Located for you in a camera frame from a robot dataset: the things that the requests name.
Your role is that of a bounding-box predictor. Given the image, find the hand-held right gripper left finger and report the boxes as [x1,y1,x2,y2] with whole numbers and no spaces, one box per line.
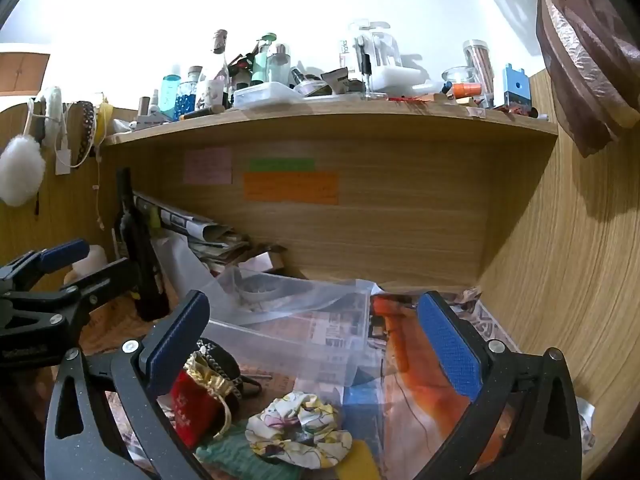
[44,289,221,480]

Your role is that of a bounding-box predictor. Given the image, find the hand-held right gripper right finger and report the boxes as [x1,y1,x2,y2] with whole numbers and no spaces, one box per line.
[415,291,583,480]

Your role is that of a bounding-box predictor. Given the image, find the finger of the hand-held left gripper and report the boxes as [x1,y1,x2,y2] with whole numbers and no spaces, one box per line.
[60,258,143,311]
[0,239,92,295]

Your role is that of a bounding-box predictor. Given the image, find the black beaded scrunchie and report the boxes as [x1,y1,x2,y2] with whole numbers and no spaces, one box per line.
[192,338,263,401]

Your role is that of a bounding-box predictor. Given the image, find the red pouch with gold trim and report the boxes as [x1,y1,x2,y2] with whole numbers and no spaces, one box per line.
[170,352,236,448]

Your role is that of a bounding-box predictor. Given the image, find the clear plastic container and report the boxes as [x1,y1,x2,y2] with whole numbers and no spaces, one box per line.
[192,265,386,411]

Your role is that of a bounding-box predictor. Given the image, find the green cloth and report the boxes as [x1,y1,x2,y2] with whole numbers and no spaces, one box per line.
[195,420,301,480]

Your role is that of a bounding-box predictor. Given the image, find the yellow sponge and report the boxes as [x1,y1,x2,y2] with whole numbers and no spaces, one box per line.
[334,439,382,480]

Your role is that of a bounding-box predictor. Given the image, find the white item with beaded chain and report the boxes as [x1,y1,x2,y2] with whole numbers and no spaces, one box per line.
[245,391,353,470]

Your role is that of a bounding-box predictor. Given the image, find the beige round object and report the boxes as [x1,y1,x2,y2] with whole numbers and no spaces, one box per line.
[65,245,108,283]

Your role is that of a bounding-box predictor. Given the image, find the newspaper print mat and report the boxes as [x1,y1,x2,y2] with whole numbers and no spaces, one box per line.
[80,285,526,480]

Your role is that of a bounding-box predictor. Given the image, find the dark wine bottle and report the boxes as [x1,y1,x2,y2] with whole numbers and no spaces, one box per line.
[115,167,171,322]

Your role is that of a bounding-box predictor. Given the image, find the white paper sheet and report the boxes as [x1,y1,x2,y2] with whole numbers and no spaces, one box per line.
[152,235,221,301]

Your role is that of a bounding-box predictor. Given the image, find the white pom pom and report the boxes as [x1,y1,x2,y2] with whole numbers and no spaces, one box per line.
[0,134,46,207]

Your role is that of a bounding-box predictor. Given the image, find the stack of folded newspapers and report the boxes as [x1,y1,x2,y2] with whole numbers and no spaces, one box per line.
[132,190,251,271]

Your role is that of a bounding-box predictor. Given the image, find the blue sponge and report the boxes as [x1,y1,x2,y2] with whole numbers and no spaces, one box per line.
[342,385,386,443]

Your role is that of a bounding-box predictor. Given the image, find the black lace headband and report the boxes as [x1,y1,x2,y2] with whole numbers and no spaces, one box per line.
[75,101,97,168]

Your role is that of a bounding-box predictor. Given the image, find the yellow headband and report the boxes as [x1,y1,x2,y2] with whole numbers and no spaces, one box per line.
[95,102,113,146]

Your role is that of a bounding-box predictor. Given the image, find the white fluffy headband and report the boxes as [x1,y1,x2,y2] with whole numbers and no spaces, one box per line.
[40,86,66,146]

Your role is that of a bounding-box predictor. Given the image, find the pink sticky note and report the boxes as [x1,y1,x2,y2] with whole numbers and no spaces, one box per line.
[182,148,233,186]

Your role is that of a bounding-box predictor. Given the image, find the brown cardboard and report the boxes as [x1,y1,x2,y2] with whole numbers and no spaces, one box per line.
[0,52,51,95]

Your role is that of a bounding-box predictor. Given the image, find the black and gold pen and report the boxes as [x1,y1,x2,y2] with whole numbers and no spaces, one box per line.
[180,106,226,121]

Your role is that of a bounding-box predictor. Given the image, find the blue mouthwash bottle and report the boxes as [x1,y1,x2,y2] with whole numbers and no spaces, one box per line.
[161,65,183,116]

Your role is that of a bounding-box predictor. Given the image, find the orange sticky note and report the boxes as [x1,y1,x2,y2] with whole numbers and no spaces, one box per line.
[242,171,340,206]

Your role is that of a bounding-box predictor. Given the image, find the glass bottle with blue beads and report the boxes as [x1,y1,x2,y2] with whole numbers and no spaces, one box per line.
[175,66,203,121]

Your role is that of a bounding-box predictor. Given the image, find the green sticky note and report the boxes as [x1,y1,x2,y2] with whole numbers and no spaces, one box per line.
[249,158,317,172]

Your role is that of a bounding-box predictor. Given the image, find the clear lidded plastic box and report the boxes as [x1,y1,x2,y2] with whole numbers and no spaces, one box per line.
[232,81,306,109]

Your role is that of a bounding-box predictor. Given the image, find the clear labelled glass bottle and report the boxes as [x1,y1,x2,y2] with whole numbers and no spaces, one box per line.
[202,29,233,106]

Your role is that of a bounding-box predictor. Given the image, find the wooden shelf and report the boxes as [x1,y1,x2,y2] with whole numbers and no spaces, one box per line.
[100,102,560,147]

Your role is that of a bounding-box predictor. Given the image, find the orange marker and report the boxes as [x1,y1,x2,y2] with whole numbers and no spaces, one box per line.
[447,82,483,101]

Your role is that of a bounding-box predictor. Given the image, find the mint green pump bottle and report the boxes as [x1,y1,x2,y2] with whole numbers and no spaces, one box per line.
[251,32,277,86]

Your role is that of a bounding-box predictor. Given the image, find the short glass jar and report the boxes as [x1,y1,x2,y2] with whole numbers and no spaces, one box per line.
[442,66,478,93]

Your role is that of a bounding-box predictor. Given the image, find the white plastic tray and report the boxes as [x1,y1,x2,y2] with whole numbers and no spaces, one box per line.
[372,65,426,93]

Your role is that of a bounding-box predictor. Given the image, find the clear bottle with silver cap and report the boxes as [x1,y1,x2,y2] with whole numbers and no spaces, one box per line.
[267,43,292,83]

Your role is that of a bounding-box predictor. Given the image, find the clear jar of sticks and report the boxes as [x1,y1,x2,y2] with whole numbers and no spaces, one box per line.
[462,39,493,106]

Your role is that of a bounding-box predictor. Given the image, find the clear blister packs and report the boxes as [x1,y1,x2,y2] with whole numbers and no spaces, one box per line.
[342,20,401,81]

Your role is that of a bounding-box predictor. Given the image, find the mauve curtain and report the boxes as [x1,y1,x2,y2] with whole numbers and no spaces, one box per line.
[452,0,640,158]

